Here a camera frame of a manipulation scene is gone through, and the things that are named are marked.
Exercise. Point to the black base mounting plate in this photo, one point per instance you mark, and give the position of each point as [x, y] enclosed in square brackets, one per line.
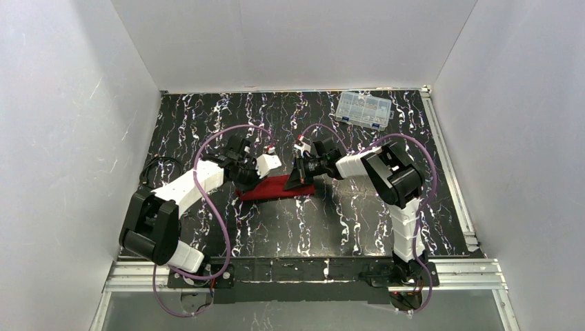
[296, 279]

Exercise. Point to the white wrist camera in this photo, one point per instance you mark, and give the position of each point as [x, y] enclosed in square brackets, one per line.
[266, 163]
[302, 146]

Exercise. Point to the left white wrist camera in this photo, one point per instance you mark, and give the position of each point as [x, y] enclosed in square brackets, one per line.
[266, 163]

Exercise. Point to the red cloth napkin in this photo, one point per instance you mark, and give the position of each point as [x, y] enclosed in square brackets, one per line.
[272, 188]

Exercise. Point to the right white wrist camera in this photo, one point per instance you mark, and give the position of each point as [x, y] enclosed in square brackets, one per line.
[302, 146]

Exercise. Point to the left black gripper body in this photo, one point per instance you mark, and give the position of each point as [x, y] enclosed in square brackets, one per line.
[246, 172]

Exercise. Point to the clear plastic compartment box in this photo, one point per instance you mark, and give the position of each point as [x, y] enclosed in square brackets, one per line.
[364, 110]

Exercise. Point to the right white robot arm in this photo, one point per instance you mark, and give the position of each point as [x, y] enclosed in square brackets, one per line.
[398, 182]

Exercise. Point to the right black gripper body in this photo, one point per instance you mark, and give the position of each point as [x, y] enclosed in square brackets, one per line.
[301, 169]

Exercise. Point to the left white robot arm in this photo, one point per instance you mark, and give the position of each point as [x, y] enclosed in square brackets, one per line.
[151, 228]

